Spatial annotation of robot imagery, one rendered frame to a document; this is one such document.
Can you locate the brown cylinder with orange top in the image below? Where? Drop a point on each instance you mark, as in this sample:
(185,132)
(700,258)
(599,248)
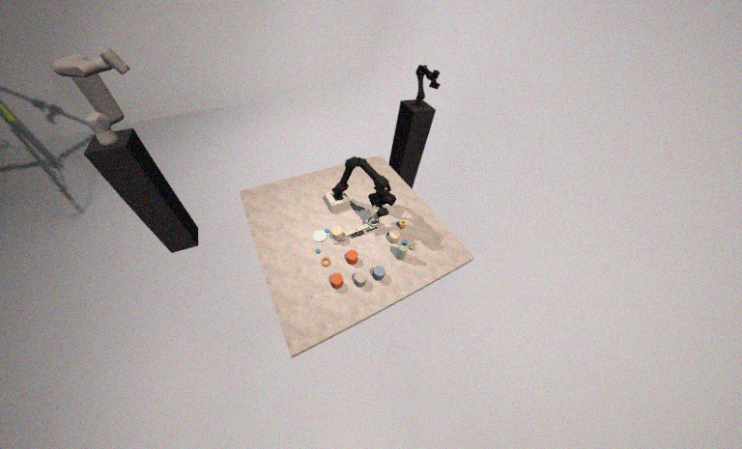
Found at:
(352,257)
(336,280)

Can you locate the white round dish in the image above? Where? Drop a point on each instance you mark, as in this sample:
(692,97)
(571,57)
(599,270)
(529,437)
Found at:
(319,235)

